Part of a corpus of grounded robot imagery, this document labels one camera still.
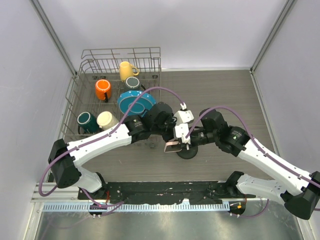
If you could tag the yellow mug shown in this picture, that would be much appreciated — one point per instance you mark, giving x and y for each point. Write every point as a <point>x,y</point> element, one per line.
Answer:
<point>126,70</point>

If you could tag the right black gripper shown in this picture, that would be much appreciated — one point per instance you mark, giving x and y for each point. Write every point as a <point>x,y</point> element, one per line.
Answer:
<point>191,141</point>

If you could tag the grey mug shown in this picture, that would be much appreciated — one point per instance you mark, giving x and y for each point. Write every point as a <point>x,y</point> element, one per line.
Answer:
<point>133,84</point>

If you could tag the white slotted cable duct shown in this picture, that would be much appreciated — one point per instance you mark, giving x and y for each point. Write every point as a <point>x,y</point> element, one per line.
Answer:
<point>183,207</point>

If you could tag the pink case smartphone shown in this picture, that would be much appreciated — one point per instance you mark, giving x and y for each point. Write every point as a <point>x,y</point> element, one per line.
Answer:
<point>172,147</point>

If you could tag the aluminium frame rail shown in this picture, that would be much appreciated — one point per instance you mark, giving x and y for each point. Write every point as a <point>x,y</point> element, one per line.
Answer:
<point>53,35</point>

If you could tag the grey wire dish rack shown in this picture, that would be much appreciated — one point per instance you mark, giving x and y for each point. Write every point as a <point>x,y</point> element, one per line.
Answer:
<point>99,64</point>

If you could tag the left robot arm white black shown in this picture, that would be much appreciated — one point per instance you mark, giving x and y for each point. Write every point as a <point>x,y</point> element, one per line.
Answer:
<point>67,159</point>

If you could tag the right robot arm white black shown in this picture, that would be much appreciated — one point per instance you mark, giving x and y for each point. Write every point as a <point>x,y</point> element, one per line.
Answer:
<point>297,189</point>

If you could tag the dark teal mug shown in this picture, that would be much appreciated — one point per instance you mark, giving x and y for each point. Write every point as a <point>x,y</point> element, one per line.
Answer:
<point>88,123</point>

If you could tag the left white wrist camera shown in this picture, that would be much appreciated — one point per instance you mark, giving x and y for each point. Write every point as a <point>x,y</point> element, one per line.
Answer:
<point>183,116</point>

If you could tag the cream mug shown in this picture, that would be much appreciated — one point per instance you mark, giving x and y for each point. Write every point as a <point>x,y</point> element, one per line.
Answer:
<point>106,120</point>

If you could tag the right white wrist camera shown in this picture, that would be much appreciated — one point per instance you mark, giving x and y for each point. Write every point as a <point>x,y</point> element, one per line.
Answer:
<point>181,133</point>

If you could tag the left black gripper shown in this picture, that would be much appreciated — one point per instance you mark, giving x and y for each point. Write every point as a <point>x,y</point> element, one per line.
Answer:
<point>167,138</point>

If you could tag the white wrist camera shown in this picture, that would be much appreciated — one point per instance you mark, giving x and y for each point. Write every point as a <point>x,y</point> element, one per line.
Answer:
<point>183,116</point>
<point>181,133</point>

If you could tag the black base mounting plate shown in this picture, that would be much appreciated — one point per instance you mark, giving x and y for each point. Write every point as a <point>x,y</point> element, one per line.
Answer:
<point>169,193</point>

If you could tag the orange mug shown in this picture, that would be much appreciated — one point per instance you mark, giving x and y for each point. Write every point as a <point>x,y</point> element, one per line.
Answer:
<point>103,90</point>

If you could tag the black phone stand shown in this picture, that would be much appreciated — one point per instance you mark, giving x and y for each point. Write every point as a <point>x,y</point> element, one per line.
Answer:
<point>188,154</point>

